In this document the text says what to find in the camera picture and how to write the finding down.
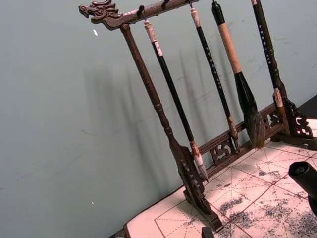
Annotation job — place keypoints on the black cylindrical object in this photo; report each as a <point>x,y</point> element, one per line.
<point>303,176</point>

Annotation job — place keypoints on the black lettered brush, pale ferrule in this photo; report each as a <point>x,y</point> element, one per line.
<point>265,44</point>

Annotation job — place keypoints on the black brush with white ferrule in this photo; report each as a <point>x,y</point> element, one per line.
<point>171,86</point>

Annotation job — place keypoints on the dark wooden dragon brush rack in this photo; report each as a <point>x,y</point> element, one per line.
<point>143,74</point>

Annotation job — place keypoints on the thin black lettered brush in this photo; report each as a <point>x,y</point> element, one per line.
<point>214,72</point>

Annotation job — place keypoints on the white gridded calligraphy mat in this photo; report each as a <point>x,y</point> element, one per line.
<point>247,193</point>

